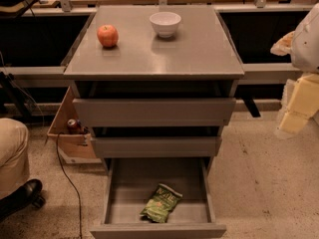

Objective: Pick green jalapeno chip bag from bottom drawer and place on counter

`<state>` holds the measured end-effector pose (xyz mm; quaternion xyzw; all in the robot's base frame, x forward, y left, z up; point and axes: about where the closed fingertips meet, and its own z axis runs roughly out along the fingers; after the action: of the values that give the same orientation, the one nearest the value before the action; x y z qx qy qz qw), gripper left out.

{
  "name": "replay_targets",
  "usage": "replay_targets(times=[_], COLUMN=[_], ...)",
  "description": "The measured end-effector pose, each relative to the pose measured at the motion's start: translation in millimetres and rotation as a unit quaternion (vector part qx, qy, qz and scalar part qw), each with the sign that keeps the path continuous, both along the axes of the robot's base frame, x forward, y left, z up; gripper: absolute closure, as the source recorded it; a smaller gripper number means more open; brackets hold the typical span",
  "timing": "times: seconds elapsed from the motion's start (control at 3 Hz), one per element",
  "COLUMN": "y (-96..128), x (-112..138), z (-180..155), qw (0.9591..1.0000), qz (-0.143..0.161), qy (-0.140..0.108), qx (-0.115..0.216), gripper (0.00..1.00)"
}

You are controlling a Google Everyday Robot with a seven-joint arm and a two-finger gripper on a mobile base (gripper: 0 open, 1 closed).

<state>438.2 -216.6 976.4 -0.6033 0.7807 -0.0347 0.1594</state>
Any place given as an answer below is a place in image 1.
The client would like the cardboard box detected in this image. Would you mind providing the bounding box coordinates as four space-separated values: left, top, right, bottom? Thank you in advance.
47 88 100 163

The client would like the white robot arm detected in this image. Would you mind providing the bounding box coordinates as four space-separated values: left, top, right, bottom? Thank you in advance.
270 4 319 138

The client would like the black floor cable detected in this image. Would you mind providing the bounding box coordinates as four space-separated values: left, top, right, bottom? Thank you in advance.
55 131 84 239

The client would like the grey drawer cabinet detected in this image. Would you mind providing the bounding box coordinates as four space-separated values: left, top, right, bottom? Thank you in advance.
63 5 246 171

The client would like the grey open bottom drawer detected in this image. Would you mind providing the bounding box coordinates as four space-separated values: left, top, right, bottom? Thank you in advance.
91 157 226 239

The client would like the person's khaki trouser leg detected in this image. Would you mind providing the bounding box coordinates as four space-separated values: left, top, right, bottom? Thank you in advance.
0 119 30 199

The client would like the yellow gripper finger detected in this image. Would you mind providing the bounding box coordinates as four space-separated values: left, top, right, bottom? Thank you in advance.
270 31 294 56
275 74 319 138

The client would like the green jalapeno chip bag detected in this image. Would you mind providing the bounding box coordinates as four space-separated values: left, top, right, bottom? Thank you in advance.
140 183 182 223

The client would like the white bowl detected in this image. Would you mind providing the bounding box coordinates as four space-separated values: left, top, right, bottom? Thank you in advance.
150 12 181 38

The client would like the grey top drawer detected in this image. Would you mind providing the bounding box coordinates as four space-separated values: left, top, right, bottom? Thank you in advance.
73 99 235 127

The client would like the red soda can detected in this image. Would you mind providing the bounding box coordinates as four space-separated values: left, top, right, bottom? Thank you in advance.
67 119 80 134

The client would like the red apple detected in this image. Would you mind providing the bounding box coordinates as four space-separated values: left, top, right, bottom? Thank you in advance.
97 25 119 48

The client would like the black shoe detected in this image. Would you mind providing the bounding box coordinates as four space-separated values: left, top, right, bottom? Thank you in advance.
0 179 46 222

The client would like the grey middle drawer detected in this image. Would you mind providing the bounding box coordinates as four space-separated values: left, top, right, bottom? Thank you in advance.
92 136 221 158

